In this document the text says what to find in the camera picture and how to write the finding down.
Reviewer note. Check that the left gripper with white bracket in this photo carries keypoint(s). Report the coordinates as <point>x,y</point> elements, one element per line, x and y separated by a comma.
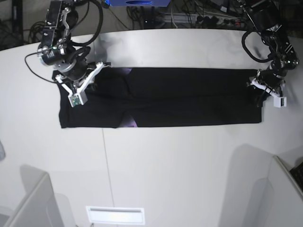
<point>269,82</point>

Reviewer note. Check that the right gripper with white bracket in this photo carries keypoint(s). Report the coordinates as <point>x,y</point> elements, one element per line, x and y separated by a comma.
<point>72,71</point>

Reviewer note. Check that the black T-shirt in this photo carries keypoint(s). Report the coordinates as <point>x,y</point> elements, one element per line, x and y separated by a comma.
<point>164,97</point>

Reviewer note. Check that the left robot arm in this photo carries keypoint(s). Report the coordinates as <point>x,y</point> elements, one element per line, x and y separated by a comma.
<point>265,20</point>

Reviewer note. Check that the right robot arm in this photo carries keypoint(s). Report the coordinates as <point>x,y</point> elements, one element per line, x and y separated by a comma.
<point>61,19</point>

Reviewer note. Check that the blue box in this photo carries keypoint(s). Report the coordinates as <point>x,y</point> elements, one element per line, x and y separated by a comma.
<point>148,3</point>

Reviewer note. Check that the black keyboard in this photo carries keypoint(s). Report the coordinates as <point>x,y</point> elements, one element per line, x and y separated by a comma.
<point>297,173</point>

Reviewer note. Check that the white partition right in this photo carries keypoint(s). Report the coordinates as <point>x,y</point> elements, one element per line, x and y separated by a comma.
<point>288,197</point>

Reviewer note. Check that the white partition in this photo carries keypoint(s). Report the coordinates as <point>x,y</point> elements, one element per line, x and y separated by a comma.
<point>288,197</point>
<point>38,208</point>

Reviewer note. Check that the white partition left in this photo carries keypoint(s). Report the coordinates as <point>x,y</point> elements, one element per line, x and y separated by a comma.
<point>38,208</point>

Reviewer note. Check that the white slotted tray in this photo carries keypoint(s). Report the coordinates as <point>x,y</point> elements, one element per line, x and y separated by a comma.
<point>116,216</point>

